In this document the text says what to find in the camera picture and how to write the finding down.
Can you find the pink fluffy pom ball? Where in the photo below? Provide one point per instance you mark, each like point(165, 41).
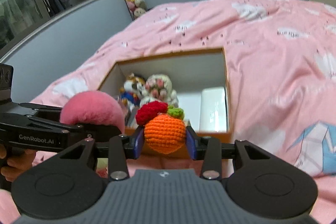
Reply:
point(93, 107)

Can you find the person left hand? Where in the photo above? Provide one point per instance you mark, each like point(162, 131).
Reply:
point(17, 165)

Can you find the crochet flower bouquet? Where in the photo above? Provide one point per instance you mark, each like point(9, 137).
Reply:
point(159, 88)

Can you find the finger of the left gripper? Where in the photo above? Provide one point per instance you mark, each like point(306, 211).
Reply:
point(97, 132)

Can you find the calico cat plush toy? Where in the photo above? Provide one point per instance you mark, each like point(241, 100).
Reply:
point(131, 93)

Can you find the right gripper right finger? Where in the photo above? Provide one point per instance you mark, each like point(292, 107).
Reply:
point(206, 149)

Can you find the pink patterned bed duvet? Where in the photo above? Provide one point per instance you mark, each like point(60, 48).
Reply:
point(280, 56)

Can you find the orange crochet fruit toy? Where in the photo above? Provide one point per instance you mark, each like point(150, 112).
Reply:
point(163, 126)

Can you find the orange cardboard storage box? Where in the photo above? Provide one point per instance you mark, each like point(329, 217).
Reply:
point(190, 72)

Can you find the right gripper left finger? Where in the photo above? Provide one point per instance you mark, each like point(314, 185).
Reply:
point(121, 148)

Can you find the white carton box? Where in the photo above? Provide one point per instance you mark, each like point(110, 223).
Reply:
point(213, 114)

